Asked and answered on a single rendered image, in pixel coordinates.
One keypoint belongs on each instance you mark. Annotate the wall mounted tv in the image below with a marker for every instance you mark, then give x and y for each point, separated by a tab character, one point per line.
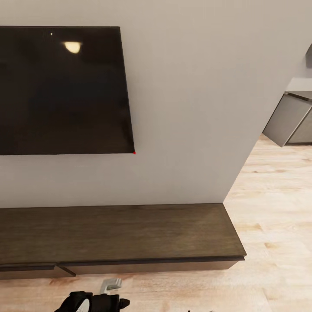
63	90

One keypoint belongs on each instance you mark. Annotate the dishwasher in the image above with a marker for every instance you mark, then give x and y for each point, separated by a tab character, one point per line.
303	133

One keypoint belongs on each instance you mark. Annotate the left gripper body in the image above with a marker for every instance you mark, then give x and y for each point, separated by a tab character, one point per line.
108	303

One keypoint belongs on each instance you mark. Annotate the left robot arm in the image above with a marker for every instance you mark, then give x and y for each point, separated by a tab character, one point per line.
82	301

